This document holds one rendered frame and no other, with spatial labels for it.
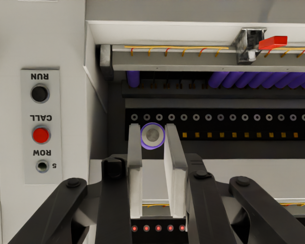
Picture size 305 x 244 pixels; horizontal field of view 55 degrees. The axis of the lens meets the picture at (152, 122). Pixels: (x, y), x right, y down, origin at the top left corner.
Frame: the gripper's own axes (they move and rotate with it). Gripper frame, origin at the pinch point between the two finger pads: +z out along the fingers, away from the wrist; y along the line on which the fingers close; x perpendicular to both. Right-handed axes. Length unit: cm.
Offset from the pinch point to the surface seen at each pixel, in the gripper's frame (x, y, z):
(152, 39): 6.8, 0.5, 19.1
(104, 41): 6.6, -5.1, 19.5
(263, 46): 6.5, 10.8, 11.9
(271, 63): 4.2, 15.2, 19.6
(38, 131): -2.4, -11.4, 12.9
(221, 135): -8.3, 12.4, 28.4
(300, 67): 3.7, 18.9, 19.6
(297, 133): -8.1, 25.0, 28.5
